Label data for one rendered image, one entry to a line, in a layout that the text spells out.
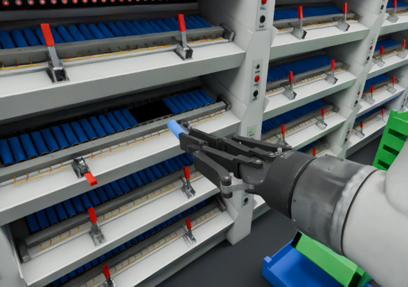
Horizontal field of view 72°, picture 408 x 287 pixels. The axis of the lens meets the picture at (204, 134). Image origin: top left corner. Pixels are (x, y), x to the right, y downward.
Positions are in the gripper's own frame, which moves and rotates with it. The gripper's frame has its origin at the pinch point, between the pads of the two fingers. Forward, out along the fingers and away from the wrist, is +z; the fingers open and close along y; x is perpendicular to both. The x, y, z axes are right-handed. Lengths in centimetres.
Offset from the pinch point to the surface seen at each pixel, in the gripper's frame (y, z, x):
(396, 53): -152, 25, 6
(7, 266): 31.5, 22.6, 21.3
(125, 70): 2.5, 18.9, -11.3
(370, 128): -142, 29, 46
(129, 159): 4.4, 21.4, 8.5
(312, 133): -75, 25, 28
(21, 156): 23.3, 27.8, 2.7
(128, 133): 2.2, 24.9, 3.8
